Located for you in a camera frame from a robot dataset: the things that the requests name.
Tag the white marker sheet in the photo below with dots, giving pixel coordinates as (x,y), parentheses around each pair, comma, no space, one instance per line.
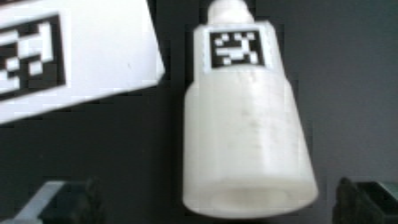
(78,53)

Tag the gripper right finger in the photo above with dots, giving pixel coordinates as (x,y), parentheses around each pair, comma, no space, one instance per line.
(366,202)

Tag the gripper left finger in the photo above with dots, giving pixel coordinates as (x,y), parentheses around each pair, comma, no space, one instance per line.
(66,203)

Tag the white cylindrical table leg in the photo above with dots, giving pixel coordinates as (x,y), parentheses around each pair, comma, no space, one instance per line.
(247,173)

